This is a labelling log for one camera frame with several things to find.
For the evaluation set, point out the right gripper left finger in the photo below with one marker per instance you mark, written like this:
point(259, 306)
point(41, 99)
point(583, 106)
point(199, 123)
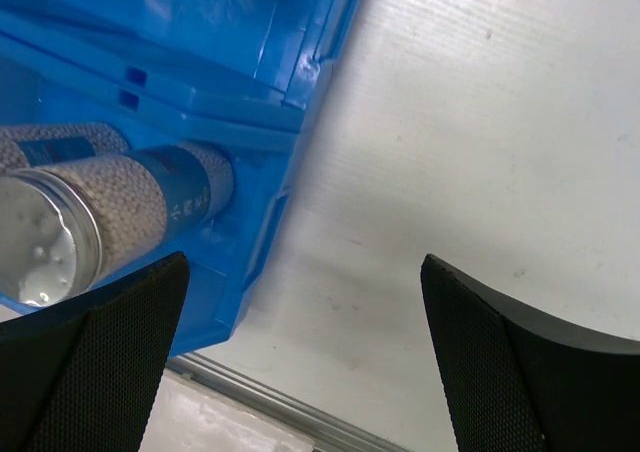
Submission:
point(82, 375)

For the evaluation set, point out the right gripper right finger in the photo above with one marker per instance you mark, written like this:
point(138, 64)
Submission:
point(516, 378)

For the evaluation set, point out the silver-cap shaker bottle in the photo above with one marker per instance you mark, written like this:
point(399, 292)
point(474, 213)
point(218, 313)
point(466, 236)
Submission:
point(67, 226)
point(32, 145)

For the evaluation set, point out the blue three-compartment plastic bin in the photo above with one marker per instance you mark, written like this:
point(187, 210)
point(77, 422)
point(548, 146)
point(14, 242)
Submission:
point(248, 76)

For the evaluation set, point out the aluminium front rail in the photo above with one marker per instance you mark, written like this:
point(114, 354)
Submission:
point(328, 432)

